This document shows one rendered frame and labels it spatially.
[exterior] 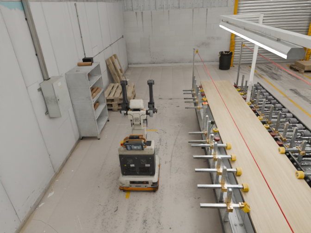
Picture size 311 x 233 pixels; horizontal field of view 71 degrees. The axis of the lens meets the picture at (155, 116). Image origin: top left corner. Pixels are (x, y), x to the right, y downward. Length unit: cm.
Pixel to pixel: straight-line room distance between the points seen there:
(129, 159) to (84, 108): 190
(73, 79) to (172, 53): 673
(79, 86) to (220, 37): 752
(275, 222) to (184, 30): 913
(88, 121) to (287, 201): 388
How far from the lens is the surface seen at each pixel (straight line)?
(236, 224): 266
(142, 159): 339
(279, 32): 203
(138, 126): 351
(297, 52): 186
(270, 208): 253
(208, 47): 1078
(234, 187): 254
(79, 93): 479
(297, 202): 269
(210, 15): 1062
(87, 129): 513
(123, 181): 362
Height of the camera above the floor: 270
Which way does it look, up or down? 27 degrees down
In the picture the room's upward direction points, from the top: 3 degrees counter-clockwise
